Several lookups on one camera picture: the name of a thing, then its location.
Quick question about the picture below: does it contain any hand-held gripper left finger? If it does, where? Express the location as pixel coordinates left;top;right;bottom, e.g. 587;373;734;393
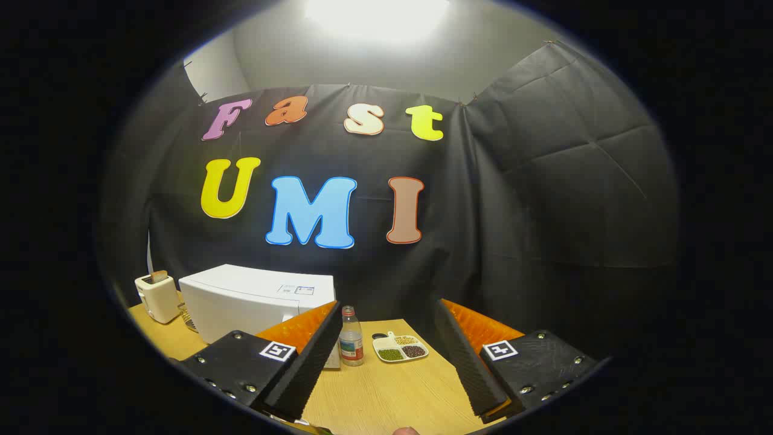
180;300;344;422

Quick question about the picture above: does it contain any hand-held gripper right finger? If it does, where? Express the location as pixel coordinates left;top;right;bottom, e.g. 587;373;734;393
435;298;598;424

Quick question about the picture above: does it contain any white microwave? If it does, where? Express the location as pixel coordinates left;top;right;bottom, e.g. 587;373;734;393
179;264;342;370

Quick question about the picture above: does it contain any clear plastic bottle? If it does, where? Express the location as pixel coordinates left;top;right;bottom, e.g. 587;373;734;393
338;306;365;367

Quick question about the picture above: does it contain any white divided bean dish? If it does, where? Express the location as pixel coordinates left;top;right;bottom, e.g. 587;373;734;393
372;331;429;363

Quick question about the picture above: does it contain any cream toaster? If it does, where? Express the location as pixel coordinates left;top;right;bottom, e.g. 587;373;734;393
134;272;182;324

